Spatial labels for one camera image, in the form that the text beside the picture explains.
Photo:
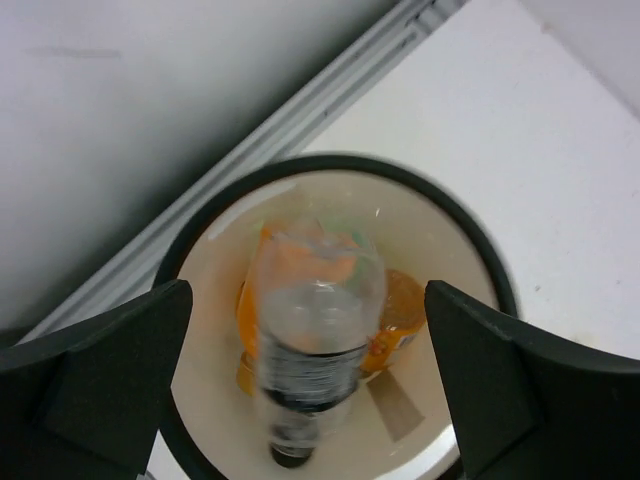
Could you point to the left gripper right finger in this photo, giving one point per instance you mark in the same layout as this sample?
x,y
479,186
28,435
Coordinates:
x,y
527,404

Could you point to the green plastic bottle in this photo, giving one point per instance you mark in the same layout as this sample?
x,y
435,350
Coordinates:
x,y
341,251

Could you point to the aluminium left side rail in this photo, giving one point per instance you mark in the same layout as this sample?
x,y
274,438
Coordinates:
x,y
284,134

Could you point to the orange juice bottle barcode label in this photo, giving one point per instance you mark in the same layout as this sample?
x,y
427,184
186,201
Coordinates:
x,y
283,257

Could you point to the orange juice bottle floral label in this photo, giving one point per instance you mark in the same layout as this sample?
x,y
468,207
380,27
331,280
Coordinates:
x,y
402,318

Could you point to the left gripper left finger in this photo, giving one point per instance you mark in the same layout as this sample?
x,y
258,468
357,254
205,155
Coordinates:
x,y
86,401

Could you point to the clear bottle black label front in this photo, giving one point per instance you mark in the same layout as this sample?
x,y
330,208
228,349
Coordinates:
x,y
312,338

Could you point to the white bin with black rim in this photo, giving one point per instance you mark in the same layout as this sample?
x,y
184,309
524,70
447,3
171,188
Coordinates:
x,y
400,426

